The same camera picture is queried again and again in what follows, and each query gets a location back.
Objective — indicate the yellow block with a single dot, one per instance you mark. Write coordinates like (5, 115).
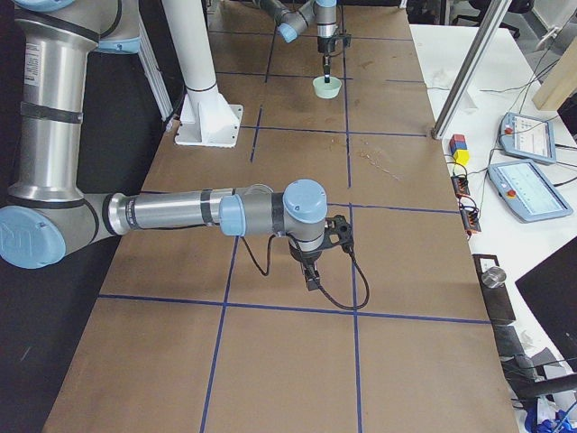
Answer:
(461, 156)

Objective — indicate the grey aluminium frame post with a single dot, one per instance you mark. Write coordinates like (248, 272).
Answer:
(484, 36)

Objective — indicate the teach pendant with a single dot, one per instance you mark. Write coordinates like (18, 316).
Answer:
(527, 137)
(529, 194)

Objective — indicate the metal cylinder weight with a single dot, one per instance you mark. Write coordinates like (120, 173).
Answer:
(493, 277)

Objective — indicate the black connector box left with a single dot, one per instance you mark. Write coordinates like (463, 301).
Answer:
(460, 186)

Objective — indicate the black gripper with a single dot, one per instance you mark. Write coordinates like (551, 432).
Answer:
(324, 46)
(305, 257)

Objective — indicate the red block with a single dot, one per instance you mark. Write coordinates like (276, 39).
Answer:
(457, 138)

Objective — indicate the green bowl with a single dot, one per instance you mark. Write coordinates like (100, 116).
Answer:
(327, 89)

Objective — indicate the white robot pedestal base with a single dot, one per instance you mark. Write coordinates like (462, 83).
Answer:
(206, 118)

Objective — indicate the brown paper table cover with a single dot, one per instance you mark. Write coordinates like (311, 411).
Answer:
(194, 331)

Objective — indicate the near teach pendant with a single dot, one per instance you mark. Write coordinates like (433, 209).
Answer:
(529, 194)

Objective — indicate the black connector box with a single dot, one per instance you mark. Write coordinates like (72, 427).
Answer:
(470, 219)
(460, 186)

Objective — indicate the far teach pendant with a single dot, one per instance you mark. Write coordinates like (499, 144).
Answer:
(527, 137)

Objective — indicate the black connector box right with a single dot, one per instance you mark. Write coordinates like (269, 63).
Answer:
(470, 219)

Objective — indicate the blue block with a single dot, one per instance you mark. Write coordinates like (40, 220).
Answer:
(457, 146)

